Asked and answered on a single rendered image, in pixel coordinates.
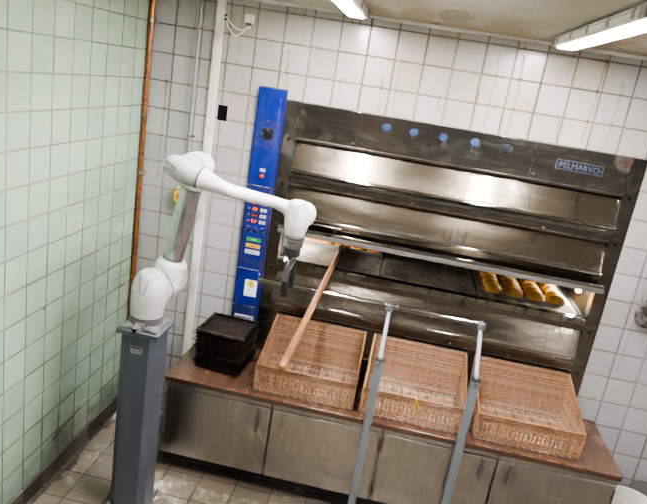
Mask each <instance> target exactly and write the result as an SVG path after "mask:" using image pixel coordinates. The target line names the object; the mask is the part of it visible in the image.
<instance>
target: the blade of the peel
mask: <svg viewBox="0 0 647 504"><path fill-rule="evenodd" d="M304 243H305V244H310V245H315V246H320V247H325V248H330V249H336V250H338V247H339V246H337V245H335V244H334V245H332V244H326V243H321V242H320V241H319V242H316V241H311V240H306V239H305V237H304ZM366 250H367V249H366ZM366 250H365V251H363V250H358V249H352V248H351V246H350V248H347V247H344V251H346V252H351V253H356V254H361V255H367V256H372V257H377V258H383V254H384V252H381V254H378V253H373V252H368V251H366Z"/></svg>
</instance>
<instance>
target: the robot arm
mask: <svg viewBox="0 0 647 504"><path fill-rule="evenodd" d="M162 167H163V170H164V171H165V172H166V173H167V174H168V175H169V176H170V177H171V178H173V179H175V180H176V181H178V182H179V183H180V186H181V187H180V191H179V195H178V199H177V203H176V206H175V210H174V214H173V218H172V222H171V226H170V230H169V234H168V238H167V242H166V245H165V249H164V253H163V255H161V256H160V257H158V258H157V260H156V262H155V265H154V267H153V268H144V269H142V270H141V271H139V272H138V273H137V275H136V276H135V278H134V280H133V283H132V288H131V296H130V317H129V319H128V320H127V321H126V322H124V323H122V324H121V326H120V328H122V329H129V330H132V333H134V334H137V333H139V332H143V333H148V334H151V335H158V333H159V331H161V330H162V329H163V328H164V327H165V326H166V325H167V324H169V323H170V322H171V320H170V319H168V318H163V315H164V309H165V307H166V305H167V303H168V301H169V300H171V299H172V298H174V297H175V296H176V295H178V294H179V293H180V292H181V291H182V290H183V289H184V287H185V285H186V282H187V273H186V272H187V264H186V262H185V261H184V255H185V251H186V248H187V244H188V240H189V236H190V233H191V229H192V225H193V222H194V218H195V214H196V210H197V207H198V203H199V199H200V195H201V192H203V191H204V190H205V191H209V192H212V193H216V194H219V195H222V196H225V197H229V198H232V199H236V200H240V201H245V202H249V203H254V204H258V205H263V206H267V207H271V208H274V209H276V210H278V211H280V212H282V213H283V214H284V216H285V220H284V230H285V233H284V240H283V241H284V242H283V245H284V255H285V256H287V257H288V258H287V259H286V261H285V267H284V272H283V276H282V280H281V281H280V282H282V284H281V292H280V296H281V297H287V292H288V287H290V288H293V284H294V277H295V274H296V272H297V271H296V257H299V256H300V253H301V248H302V247H303V243H304V236H305V232H306V231H307V229H308V226H310V225H311V224H312V223H313V222H314V220H315V218H316V209H315V207H314V206H313V205H312V204H311V203H309V202H306V201H304V200H300V199H293V200H284V199H281V198H278V197H275V196H272V195H268V194H264V193H261V192H257V191H254V190H250V189H247V188H243V187H240V186H236V185H233V184H231V183H228V182H226V181H224V180H223V179H221V178H219V177H218V176H216V175H215V174H213V173H214V170H215V163H214V160H213V159H212V157H211V156H210V155H208V154H206V153H204V152H201V151H195V152H190V153H187V154H184V155H176V154H173V155H169V156H167V157H166V158H165V160H164V162H163V166H162Z"/></svg>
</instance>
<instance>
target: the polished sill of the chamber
mask: <svg viewBox="0 0 647 504"><path fill-rule="evenodd" d="M286 259H287V258H284V257H279V258H278V259H277V266H282V267H285V261H286ZM328 268H329V266H324V265H319V264H314V263H309V262H304V261H299V260H296V269H297V270H302V271H307V272H312V273H317V274H323V275H325V274H326V272H327V270H328ZM331 276H333V277H338V278H343V279H348V280H353V281H358V282H363V283H368V284H373V285H378V286H383V287H388V288H393V289H398V290H403V291H408V292H413V293H418V294H423V295H428V296H434V297H439V298H444V299H449V300H454V301H459V302H464V303H469V304H474V305H479V306H484V307H489V308H494V309H499V310H504V311H509V312H514V313H519V314H524V315H529V316H534V317H539V318H544V319H550V320H555V321H560V322H565V323H570V324H575V325H580V326H585V324H586V321H587V320H586V319H585V317H584V316H579V315H574V314H569V313H563V312H558V311H553V310H548V309H543V308H538V307H533V306H528V305H523V304H518V303H513V302H507V301H502V300H497V299H492V298H487V297H482V296H477V295H472V294H467V293H462V292H457V291H452V290H446V289H441V288H436V287H431V286H426V285H421V284H416V283H411V282H406V281H401V280H396V279H390V278H385V277H380V276H375V275H370V274H365V273H360V272H355V271H350V270H345V269H340V268H334V270H333V272H332V274H331Z"/></svg>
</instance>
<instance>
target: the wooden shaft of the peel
mask: <svg viewBox="0 0 647 504"><path fill-rule="evenodd" d="M341 253H342V250H341V249H339V250H338V251H337V253H336V255H335V257H334V259H333V261H332V263H331V265H330V267H329V268H328V270H327V272H326V274H325V276H324V278H323V280H322V282H321V284H320V286H319V288H318V290H317V292H316V294H315V296H314V298H313V300H312V302H311V303H310V305H309V307H308V309H307V311H306V313H305V315H304V317H303V319H302V321H301V323H300V325H299V327H298V329H297V331H296V333H295V335H294V337H293V339H292V340H291V342H290V344H289V346H288V348H287V350H286V352H285V354H284V356H283V358H282V360H281V362H280V364H279V366H278V369H279V370H280V371H284V370H285V369H286V367H287V365H288V363H289V361H290V359H291V357H292V355H293V353H294V351H295V349H296V347H297V345H298V342H299V340H300V338H301V336H302V334H303V332H304V330H305V328H306V326H307V324H308V322H309V320H310V318H311V316H312V313H313V311H314V309H315V307H316V305H317V303H318V301H319V299H320V297H321V295H322V293H323V291H324V289H325V287H326V284H327V282H328V280H329V278H330V276H331V274H332V272H333V270H334V268H335V266H336V264H337V262H338V260H339V258H340V255H341Z"/></svg>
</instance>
